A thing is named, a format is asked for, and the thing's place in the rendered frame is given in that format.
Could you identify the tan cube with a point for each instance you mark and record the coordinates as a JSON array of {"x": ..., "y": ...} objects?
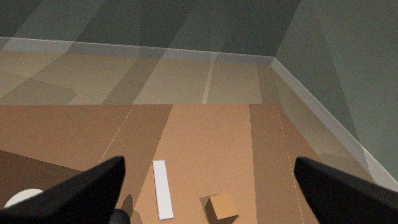
[{"x": 221, "y": 209}]

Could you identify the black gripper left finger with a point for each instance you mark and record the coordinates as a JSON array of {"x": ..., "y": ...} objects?
[{"x": 87, "y": 198}]

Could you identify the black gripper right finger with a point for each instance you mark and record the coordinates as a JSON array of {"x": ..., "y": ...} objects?
[{"x": 336, "y": 197}]

